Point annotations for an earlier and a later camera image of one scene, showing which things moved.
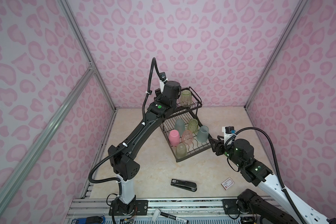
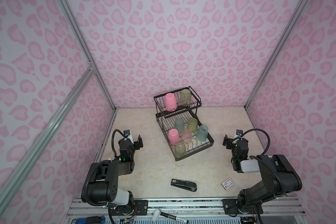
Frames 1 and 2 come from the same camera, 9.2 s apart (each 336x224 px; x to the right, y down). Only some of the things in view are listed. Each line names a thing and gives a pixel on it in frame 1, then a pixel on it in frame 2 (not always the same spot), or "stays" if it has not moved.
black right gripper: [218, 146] → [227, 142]
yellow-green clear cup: [192, 125] stays
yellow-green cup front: [181, 150] stays
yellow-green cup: [185, 98] stays
